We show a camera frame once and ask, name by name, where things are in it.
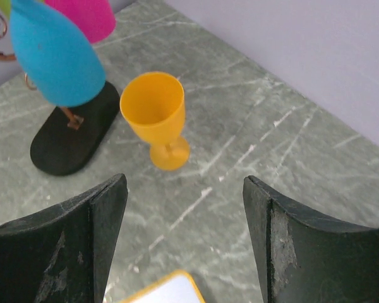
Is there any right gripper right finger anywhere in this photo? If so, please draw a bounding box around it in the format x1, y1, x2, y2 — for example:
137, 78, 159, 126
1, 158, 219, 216
243, 176, 379, 302

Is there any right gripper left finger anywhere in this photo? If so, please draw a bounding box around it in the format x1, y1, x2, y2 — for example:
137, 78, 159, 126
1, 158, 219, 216
0, 174, 128, 302

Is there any blue plastic wine glass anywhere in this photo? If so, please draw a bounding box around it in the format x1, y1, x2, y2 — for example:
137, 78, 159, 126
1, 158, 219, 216
9, 1, 106, 107

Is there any pink plastic wine glass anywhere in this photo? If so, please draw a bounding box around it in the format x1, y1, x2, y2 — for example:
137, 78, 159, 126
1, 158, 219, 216
45, 0, 116, 44

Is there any green plastic wine glass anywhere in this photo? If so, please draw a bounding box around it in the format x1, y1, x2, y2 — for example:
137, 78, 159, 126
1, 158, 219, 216
0, 0, 11, 18

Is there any orange plastic wine glass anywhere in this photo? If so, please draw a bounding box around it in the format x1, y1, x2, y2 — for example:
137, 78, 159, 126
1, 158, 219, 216
119, 71, 190, 170

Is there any copper wire wine glass rack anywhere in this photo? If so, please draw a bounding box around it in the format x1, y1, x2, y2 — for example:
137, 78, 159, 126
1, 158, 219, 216
0, 9, 121, 177

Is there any small whiteboard wooden frame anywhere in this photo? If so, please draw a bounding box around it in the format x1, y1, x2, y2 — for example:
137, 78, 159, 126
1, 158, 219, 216
122, 270, 205, 303

